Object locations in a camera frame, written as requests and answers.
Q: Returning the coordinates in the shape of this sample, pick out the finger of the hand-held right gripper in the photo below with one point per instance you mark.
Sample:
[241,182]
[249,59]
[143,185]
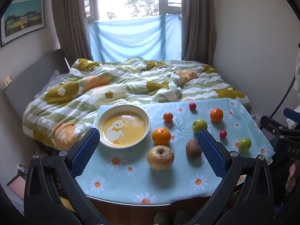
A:
[291,113]
[269,123]

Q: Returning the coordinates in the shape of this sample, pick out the cream bowl with duck print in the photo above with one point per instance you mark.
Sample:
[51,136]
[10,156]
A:
[126,129]

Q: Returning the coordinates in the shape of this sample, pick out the green apple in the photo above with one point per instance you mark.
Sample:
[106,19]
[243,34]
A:
[199,125]
[245,144]

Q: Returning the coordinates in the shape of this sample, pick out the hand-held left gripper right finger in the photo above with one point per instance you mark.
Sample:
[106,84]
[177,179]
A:
[211,154]

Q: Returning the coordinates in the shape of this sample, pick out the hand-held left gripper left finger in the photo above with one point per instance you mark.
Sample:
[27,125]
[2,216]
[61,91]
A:
[85,152]

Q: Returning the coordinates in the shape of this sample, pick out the small tangerine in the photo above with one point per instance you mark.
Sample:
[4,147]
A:
[168,117]

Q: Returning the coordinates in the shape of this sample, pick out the grey headboard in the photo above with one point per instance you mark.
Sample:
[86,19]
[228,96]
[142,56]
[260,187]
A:
[30,79]

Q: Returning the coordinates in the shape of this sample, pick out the small red tomato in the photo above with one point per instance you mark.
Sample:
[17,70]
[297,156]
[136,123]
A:
[192,106]
[223,134]

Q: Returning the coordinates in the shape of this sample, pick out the pinkish brown box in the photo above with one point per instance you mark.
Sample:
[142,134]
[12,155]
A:
[16,184]

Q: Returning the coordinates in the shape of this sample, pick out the patterned grey pillow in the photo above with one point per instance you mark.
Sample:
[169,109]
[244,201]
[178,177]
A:
[55,79]

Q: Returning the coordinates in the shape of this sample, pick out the framed wall picture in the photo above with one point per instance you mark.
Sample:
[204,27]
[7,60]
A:
[23,18]

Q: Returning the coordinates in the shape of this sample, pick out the blue daisy tablecloth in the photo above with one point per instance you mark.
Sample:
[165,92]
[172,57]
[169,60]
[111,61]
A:
[131,182]

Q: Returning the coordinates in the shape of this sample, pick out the wall socket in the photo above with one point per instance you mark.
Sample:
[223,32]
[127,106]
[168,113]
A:
[7,80]

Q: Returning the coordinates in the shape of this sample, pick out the brown curtain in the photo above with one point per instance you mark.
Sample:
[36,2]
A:
[198,23]
[70,23]

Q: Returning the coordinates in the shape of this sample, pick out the large orange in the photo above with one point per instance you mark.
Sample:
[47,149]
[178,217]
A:
[161,136]

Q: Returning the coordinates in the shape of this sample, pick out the person's right hand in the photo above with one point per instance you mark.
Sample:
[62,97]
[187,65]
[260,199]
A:
[291,178]

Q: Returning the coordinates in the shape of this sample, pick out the wooden table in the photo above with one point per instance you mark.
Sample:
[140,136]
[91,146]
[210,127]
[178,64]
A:
[131,213]

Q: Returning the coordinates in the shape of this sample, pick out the green striped floral blanket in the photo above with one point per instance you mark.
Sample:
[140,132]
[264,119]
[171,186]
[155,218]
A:
[117,82]

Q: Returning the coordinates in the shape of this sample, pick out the wrinkled yellow apple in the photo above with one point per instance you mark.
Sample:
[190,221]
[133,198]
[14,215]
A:
[160,157]

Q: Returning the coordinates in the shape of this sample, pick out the light blue window cloth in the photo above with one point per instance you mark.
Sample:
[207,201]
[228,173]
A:
[133,37]

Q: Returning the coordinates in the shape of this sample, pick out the brown kiwi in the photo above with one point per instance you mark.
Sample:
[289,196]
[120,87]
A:
[193,148]

